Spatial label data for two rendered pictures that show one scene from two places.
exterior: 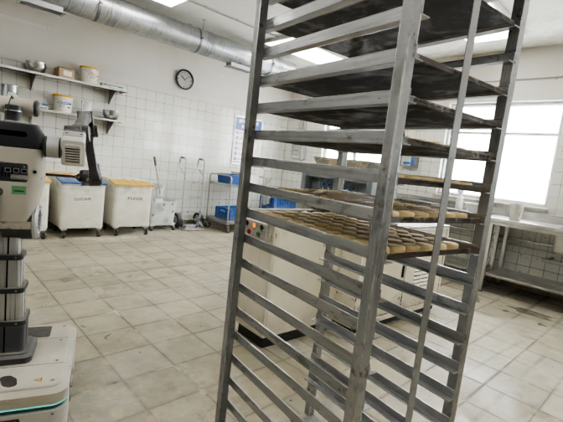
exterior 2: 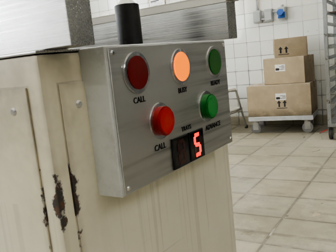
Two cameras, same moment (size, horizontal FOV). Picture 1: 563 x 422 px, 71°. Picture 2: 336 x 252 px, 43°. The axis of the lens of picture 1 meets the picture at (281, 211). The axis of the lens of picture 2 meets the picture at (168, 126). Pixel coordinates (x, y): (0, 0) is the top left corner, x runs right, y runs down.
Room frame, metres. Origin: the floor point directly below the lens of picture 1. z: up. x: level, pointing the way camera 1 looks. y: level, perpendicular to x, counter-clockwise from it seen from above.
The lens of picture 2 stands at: (2.69, 0.62, 0.82)
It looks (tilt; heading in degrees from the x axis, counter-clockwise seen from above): 9 degrees down; 256
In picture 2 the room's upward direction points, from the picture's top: 6 degrees counter-clockwise
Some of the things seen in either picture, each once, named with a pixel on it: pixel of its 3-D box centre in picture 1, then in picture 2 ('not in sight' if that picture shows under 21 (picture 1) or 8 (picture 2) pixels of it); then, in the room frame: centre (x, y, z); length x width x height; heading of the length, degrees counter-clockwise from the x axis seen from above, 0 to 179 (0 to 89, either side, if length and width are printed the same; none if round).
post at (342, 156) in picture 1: (332, 233); not in sight; (1.63, -0.22, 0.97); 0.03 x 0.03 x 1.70; 37
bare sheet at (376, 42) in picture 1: (379, 25); not in sight; (1.24, -0.23, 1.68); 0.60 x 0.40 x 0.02; 37
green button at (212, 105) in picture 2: not in sight; (207, 106); (2.52, 0.13, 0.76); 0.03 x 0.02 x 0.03; 42
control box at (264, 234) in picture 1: (255, 231); (172, 105); (2.57, 0.15, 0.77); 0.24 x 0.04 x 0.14; 42
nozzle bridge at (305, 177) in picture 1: (345, 198); not in sight; (3.14, -0.50, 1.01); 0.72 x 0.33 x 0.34; 42
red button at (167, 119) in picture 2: not in sight; (161, 120); (2.59, 0.20, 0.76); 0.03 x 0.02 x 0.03; 42
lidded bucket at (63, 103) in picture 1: (62, 104); not in sight; (5.15, 2.95, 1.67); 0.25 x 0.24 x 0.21; 134
